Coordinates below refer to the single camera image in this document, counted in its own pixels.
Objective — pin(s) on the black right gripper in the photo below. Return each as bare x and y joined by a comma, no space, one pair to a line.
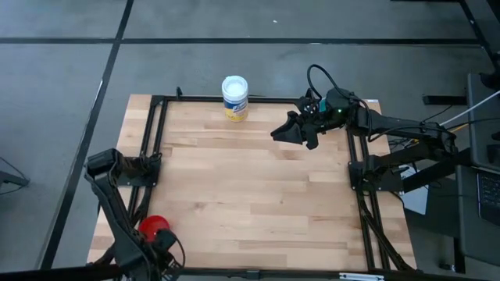
336,115

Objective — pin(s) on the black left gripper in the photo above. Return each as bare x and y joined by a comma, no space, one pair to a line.
166,240

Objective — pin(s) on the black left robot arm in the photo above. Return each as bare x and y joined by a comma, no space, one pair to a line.
111,199

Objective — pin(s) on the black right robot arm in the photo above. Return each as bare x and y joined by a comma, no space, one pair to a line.
402,129

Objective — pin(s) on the Lysol wipes canister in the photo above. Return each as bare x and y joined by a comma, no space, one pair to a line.
235,97

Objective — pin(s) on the black floor stand foot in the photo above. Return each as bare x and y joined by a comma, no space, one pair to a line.
443,100

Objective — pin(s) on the black stand leg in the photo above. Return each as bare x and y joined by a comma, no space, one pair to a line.
11,179

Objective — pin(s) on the black laptop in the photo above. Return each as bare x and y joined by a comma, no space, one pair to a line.
490,195

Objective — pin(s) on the dark desk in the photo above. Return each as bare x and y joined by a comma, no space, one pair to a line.
480,242

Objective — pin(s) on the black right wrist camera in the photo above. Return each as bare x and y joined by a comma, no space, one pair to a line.
308,103

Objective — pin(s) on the black aluminium table frame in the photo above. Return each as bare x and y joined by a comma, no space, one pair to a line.
195,99

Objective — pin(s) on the silver bracket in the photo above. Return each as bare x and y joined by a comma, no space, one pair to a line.
361,276

